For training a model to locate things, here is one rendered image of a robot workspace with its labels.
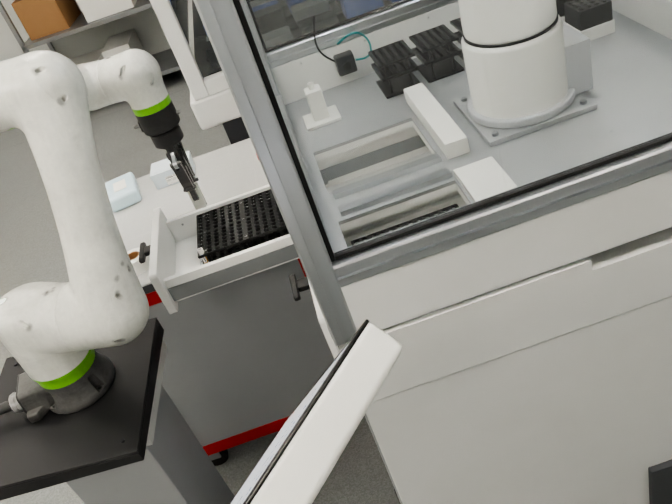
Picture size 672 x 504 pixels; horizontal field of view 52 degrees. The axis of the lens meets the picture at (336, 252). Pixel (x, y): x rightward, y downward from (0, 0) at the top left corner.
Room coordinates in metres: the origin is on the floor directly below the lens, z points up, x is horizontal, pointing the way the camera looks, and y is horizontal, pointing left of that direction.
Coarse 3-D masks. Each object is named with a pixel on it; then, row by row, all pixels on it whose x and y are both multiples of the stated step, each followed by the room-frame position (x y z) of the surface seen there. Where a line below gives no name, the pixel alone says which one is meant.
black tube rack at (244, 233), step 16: (224, 208) 1.42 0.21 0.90; (240, 208) 1.40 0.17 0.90; (256, 208) 1.38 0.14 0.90; (272, 208) 1.35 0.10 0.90; (208, 224) 1.38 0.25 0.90; (224, 224) 1.40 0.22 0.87; (240, 224) 1.33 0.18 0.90; (256, 224) 1.35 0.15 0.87; (272, 224) 1.29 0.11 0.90; (208, 240) 1.32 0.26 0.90; (224, 240) 1.29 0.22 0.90; (240, 240) 1.27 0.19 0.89; (256, 240) 1.29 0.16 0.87; (208, 256) 1.27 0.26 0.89; (224, 256) 1.27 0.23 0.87
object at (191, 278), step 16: (256, 192) 1.46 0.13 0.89; (208, 208) 1.46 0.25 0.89; (176, 224) 1.47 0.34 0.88; (192, 224) 1.46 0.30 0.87; (176, 240) 1.47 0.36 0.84; (192, 240) 1.45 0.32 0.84; (272, 240) 1.23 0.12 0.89; (288, 240) 1.22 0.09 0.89; (176, 256) 1.40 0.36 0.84; (192, 256) 1.38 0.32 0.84; (240, 256) 1.22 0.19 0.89; (256, 256) 1.22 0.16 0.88; (272, 256) 1.22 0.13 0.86; (288, 256) 1.22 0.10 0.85; (176, 272) 1.33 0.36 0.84; (192, 272) 1.22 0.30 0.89; (208, 272) 1.22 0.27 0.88; (224, 272) 1.22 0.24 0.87; (240, 272) 1.22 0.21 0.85; (256, 272) 1.22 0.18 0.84; (176, 288) 1.22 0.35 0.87; (192, 288) 1.22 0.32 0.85; (208, 288) 1.22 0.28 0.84
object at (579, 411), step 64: (640, 320) 0.79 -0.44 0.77; (448, 384) 0.80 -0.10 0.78; (512, 384) 0.79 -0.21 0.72; (576, 384) 0.79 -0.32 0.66; (640, 384) 0.79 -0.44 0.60; (384, 448) 0.80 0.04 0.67; (448, 448) 0.80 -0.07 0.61; (512, 448) 0.79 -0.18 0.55; (576, 448) 0.79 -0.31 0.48; (640, 448) 0.79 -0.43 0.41
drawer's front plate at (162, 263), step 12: (156, 216) 1.45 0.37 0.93; (156, 228) 1.39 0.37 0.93; (168, 228) 1.47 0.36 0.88; (156, 240) 1.34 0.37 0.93; (168, 240) 1.42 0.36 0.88; (156, 252) 1.29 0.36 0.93; (168, 252) 1.37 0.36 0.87; (156, 264) 1.25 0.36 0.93; (168, 264) 1.32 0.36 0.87; (156, 276) 1.21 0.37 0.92; (168, 276) 1.28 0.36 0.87; (156, 288) 1.21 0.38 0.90; (168, 300) 1.21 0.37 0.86
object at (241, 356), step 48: (240, 144) 2.04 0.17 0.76; (144, 192) 1.95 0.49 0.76; (240, 192) 1.74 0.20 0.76; (144, 240) 1.67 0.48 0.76; (144, 288) 1.45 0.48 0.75; (240, 288) 1.46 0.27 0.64; (288, 288) 1.46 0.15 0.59; (192, 336) 1.47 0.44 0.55; (240, 336) 1.46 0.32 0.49; (288, 336) 1.46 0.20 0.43; (192, 384) 1.47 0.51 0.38; (240, 384) 1.46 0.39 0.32; (288, 384) 1.46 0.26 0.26; (240, 432) 1.47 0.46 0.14
